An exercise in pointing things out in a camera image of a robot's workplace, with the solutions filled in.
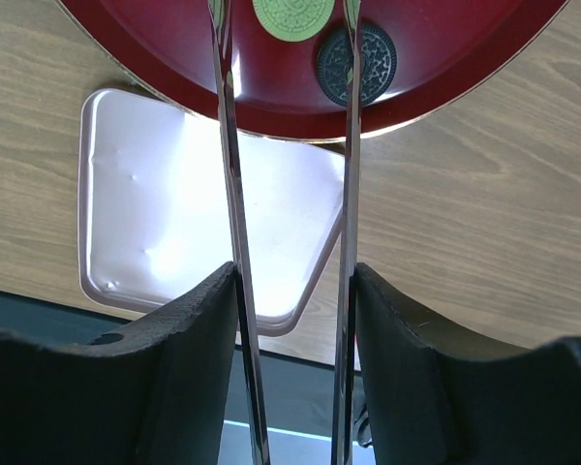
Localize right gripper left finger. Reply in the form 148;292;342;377
0;263;236;464

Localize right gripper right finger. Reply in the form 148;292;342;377
356;264;581;464

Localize metal tongs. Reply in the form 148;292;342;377
206;0;364;465

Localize pink metal tin lid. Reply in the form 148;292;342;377
77;88;344;337

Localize black cookie right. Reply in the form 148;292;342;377
317;21;399;106

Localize red round tray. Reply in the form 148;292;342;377
62;1;564;141

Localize green sandwich cookie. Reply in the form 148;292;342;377
252;0;335;43

